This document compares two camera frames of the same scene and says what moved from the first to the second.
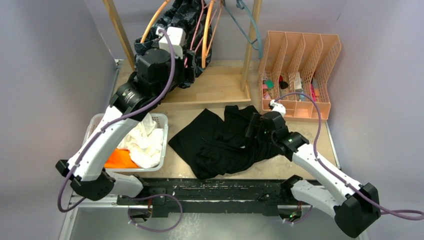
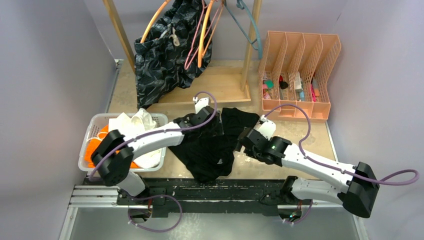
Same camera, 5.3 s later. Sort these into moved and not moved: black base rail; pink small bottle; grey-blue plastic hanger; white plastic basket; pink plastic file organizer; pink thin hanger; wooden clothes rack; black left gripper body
Moved: black left gripper body; pink thin hanger
Not moved: black base rail; pink small bottle; wooden clothes rack; white plastic basket; pink plastic file organizer; grey-blue plastic hanger
